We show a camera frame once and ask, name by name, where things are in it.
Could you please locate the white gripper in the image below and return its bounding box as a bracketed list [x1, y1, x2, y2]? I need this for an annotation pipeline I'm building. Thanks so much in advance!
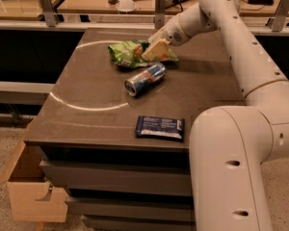
[142, 16, 187, 62]

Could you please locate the silver blue drink can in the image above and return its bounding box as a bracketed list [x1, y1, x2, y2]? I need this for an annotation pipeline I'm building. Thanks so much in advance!
[124, 63, 166, 96]

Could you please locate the green rice chip bag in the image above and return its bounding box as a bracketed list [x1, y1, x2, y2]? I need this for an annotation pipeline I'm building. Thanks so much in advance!
[108, 40, 178, 68]

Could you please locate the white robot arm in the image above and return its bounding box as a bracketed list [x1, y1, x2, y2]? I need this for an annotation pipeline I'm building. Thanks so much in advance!
[150, 0, 289, 231]

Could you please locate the clear plastic lid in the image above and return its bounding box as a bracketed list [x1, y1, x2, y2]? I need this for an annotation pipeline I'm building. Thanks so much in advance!
[116, 0, 137, 13]

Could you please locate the dark blue snack bar wrapper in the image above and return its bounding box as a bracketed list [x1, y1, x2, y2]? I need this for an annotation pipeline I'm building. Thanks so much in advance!
[135, 115, 185, 141]

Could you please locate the wooden desk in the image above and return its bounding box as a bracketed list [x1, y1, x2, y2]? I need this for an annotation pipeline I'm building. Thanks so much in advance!
[57, 0, 279, 16]

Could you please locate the grey drawer cabinet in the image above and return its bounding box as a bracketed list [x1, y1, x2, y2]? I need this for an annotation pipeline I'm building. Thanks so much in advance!
[25, 29, 244, 231]

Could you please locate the cardboard box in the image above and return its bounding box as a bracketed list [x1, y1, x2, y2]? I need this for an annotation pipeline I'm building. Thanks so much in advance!
[0, 124, 67, 222]

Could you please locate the middle metal bracket post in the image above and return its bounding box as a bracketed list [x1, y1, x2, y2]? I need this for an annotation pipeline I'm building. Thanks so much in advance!
[154, 0, 166, 29]

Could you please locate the metal bracket post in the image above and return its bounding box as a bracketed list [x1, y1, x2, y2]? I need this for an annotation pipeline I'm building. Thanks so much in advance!
[39, 0, 59, 27]
[154, 0, 166, 29]
[269, 0, 289, 32]

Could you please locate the left metal bracket post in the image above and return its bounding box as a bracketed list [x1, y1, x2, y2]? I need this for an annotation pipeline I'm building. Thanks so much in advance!
[39, 0, 59, 27]

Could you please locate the right metal bracket post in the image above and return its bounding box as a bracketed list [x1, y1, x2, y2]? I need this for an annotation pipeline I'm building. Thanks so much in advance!
[269, 0, 289, 32]

